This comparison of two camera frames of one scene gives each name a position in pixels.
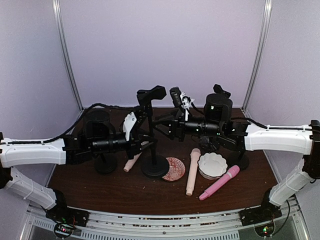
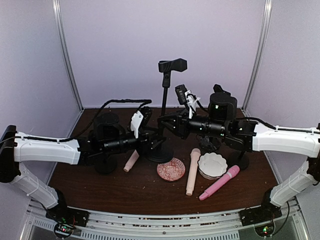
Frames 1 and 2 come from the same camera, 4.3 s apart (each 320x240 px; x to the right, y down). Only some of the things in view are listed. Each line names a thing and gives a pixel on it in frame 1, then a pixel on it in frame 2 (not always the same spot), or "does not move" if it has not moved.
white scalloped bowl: [211, 166] does not move
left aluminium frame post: [56, 6] does not move
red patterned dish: [177, 169] does not move
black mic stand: [156, 166] to [165, 153]
